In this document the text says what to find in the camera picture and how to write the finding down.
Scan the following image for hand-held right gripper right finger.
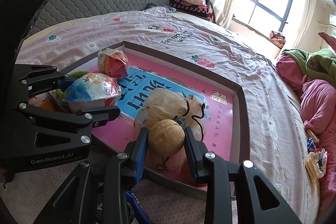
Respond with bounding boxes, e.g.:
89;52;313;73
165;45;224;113
184;126;302;224

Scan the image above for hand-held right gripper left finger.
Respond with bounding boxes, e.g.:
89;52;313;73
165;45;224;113
34;127;150;224

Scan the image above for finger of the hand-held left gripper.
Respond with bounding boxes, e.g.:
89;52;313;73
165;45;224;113
17;103;121;139
15;64;77;95

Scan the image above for orange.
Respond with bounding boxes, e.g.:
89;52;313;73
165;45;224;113
181;158;210;186
39;101;57;112

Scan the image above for walnut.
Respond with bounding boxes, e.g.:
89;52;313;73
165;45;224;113
148;119;185;156

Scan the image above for blue bagged snack cup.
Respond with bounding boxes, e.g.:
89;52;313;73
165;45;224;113
63;73;122;111

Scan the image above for grey cardboard box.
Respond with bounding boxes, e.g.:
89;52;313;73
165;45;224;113
59;41;250;199

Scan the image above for red bagged snack cup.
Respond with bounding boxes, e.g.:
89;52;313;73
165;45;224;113
98;48;129;80

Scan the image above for green scrub sponge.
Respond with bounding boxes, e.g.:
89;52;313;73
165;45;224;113
54;71;88;97

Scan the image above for blue cookie packet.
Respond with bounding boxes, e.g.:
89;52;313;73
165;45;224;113
93;183;153;224

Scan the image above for cream mesh pouch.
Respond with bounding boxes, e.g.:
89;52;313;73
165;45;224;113
134;89;210;170

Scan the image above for printed bed sheet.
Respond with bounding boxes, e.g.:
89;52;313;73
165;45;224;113
0;10;323;224

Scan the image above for small blue snack packet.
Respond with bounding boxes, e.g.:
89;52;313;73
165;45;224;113
307;137;319;152

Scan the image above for large cracker packet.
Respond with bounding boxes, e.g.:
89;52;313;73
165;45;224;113
304;156;324;182

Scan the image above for patterned white cloth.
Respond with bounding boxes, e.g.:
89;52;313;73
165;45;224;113
308;148;328;161

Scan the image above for dark patterned cloth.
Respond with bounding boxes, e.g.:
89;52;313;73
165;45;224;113
144;3;175;13

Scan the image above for pink quilt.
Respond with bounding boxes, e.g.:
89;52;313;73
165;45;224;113
276;53;336;216

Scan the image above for folded cloth on windowsill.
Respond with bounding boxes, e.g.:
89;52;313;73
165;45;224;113
269;30;286;47

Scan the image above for green jacket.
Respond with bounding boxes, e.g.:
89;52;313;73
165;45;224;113
282;48;336;81

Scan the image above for stack of folded blankets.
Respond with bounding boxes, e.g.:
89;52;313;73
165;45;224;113
169;0;214;21

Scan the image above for pink quilted cushion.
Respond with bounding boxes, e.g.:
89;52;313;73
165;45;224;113
318;31;336;51

